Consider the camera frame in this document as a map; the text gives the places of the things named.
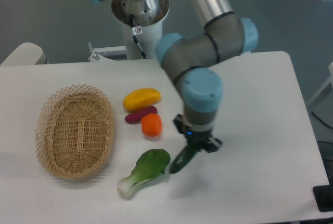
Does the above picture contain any yellow bell pepper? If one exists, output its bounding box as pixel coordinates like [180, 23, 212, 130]
[123, 88, 161, 112]

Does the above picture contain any black device at edge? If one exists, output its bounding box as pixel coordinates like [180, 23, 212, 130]
[313, 185, 332, 212]

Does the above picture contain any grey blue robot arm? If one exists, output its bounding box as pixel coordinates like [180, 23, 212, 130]
[91, 0, 258, 152]

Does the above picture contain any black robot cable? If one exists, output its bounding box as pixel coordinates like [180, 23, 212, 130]
[129, 14, 149, 59]

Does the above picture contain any white furniture leg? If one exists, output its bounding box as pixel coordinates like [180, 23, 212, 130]
[306, 63, 332, 111]

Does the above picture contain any oval wicker basket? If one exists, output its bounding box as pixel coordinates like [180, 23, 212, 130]
[35, 84, 114, 179]

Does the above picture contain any white chair back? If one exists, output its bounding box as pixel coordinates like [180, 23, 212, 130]
[1, 42, 50, 67]

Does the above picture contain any green bok choy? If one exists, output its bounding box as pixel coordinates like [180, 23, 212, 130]
[117, 149, 171, 199]

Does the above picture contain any green cucumber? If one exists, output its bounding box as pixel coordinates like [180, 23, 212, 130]
[169, 144, 198, 174]

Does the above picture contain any purple sweet potato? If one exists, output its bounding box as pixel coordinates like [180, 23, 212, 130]
[124, 106, 158, 124]

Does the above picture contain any orange bell pepper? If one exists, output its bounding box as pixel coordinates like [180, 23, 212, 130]
[141, 113, 162, 137]

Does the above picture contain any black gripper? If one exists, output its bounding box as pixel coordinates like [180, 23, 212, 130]
[173, 114, 223, 153]

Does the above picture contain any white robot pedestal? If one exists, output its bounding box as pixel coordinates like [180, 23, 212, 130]
[87, 0, 172, 63]

